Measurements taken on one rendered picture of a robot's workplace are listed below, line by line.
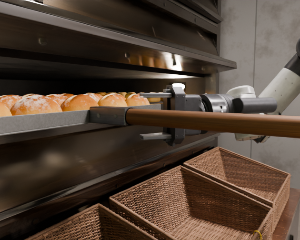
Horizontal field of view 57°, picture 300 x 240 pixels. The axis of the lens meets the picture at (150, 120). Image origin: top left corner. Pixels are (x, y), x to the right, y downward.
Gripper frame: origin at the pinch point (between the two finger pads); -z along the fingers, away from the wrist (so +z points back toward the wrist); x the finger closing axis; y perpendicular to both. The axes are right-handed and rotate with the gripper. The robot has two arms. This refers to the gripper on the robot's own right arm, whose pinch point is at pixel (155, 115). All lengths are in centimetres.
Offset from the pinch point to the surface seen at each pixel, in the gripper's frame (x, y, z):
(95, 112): -0.8, 2.9, -11.4
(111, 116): -0.3, -0.3, -9.1
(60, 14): -23.0, 19.5, -15.7
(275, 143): 58, 189, 242
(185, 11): -47, 84, 55
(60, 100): -2.9, 13.1, -17.0
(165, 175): 36, 66, 35
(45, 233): 35.0, 28.8, -21.0
